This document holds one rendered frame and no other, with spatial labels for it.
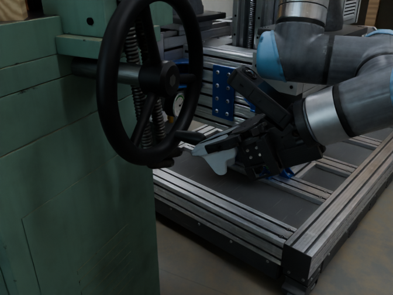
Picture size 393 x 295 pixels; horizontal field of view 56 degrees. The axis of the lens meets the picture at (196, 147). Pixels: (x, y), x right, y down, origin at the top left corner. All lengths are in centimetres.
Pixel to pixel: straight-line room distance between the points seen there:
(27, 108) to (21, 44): 10
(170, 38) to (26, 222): 78
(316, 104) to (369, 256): 112
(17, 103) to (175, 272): 91
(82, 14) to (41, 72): 11
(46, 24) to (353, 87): 47
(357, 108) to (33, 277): 62
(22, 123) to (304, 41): 46
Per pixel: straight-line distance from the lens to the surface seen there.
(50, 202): 74
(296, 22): 59
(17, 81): 64
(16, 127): 65
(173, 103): 90
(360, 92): 50
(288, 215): 132
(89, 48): 63
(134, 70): 62
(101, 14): 63
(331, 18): 107
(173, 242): 150
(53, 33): 68
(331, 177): 158
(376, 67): 53
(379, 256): 159
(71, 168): 76
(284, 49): 58
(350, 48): 58
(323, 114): 51
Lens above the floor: 98
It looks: 27 degrees down
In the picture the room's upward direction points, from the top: straight up
